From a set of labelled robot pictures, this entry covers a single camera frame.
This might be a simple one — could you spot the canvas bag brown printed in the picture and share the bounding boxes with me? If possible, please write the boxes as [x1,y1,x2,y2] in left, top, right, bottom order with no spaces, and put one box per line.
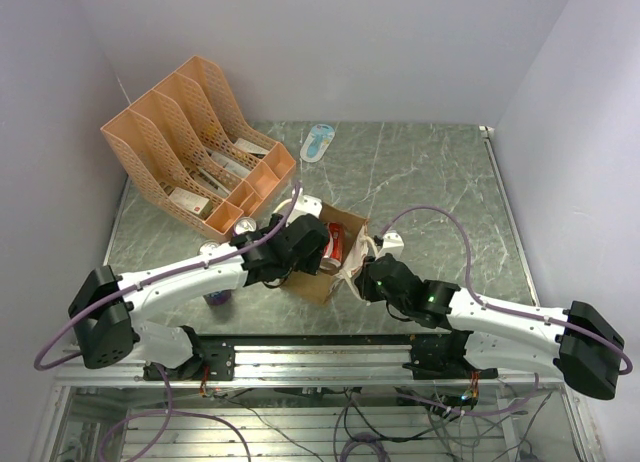
[282,201,373,305]

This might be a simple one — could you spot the purple soda can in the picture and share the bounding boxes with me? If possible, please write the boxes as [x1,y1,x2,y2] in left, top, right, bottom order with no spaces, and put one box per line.
[203,290,232,307]
[233,216,258,236]
[198,241,220,255]

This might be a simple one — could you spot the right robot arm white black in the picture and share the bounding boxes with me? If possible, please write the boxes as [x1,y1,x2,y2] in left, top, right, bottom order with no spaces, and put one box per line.
[355,254,624,401]

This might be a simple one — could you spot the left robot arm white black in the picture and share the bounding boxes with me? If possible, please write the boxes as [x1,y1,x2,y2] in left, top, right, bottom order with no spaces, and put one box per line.
[69,214,330,380]

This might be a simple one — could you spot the blue white blister pack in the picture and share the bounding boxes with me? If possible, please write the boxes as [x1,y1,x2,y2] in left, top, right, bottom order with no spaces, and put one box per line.
[300,123,335,163]

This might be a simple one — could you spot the white box in organizer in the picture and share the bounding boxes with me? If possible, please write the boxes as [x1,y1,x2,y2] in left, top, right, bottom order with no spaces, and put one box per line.
[234,138,269,158]

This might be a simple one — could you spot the white red box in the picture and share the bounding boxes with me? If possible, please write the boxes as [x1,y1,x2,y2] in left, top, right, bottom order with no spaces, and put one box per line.
[169,187,213,219]

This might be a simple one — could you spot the orange plastic file organizer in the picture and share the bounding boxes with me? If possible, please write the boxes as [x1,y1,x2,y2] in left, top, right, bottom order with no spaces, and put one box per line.
[101,56,296,242]

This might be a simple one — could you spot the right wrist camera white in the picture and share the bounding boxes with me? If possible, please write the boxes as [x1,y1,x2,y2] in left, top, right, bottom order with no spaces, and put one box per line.
[374,230,404,259]

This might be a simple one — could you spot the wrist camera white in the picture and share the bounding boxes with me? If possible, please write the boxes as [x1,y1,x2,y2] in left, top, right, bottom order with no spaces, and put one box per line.
[288,195,323,222]
[374,230,404,259]

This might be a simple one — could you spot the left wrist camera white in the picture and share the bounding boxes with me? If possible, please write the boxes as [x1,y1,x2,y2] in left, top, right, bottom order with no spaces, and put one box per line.
[288,195,323,222]

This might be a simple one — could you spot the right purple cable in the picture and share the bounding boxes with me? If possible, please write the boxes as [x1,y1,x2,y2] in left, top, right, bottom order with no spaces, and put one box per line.
[375,204,634,418]

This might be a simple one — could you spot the aluminium mounting rail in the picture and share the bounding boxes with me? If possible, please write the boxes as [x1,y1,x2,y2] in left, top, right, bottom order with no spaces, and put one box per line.
[56,337,563,388]

